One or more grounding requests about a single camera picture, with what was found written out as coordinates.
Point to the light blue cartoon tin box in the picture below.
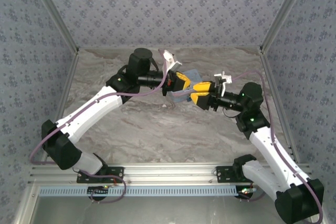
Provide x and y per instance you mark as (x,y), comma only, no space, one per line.
(193,75)

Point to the small key with blue head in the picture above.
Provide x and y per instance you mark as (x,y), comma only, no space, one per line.
(188,100)

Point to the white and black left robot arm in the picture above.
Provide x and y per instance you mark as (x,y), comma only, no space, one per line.
(86,113)

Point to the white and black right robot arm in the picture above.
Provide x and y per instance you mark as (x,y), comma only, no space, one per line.
(265,145)

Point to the small black circuit board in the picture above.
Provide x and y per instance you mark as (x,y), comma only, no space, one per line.
(98,190)
(245,191)

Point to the grey metal lower panel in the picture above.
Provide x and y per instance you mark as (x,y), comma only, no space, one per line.
(168,211)

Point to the aluminium table side rail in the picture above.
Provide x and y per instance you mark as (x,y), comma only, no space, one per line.
(287,134)
(61,106)

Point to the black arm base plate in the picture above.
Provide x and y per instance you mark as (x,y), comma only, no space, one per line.
(223,174)
(116,172)

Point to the wide aluminium mounting rail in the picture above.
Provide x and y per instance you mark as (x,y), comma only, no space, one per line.
(168,174)

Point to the aluminium upright frame post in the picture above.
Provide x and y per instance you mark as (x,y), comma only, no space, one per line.
(53,11)
(284,11)

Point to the aluminium frame leg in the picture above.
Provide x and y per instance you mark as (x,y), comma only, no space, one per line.
(26,205)

